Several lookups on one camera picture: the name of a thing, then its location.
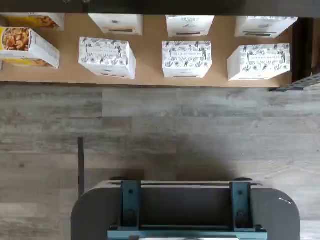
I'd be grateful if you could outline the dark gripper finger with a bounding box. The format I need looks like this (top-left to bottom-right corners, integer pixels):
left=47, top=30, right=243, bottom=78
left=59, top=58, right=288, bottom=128
left=229, top=181, right=253, bottom=231
left=120, top=179, right=141, bottom=231

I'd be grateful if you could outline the white cartons lower shelf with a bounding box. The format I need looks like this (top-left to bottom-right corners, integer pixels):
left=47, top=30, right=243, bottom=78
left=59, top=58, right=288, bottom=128
left=0, top=12, right=294, bottom=89

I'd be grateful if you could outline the yellow granola print box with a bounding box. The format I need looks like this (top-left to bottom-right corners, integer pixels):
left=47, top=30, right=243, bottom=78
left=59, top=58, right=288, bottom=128
left=0, top=12, right=66, bottom=31
left=0, top=26, right=61, bottom=70

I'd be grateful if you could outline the thin black bar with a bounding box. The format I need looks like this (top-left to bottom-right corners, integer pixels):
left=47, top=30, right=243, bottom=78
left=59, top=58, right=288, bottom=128
left=77, top=136, right=85, bottom=199

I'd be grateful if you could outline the white floral print carton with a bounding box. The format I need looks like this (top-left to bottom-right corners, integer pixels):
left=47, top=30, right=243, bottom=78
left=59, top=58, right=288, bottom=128
left=165, top=14, right=215, bottom=38
left=87, top=13, right=144, bottom=36
left=234, top=16, right=299, bottom=39
left=78, top=36, right=137, bottom=80
left=161, top=40, right=212, bottom=78
left=226, top=43, right=291, bottom=82

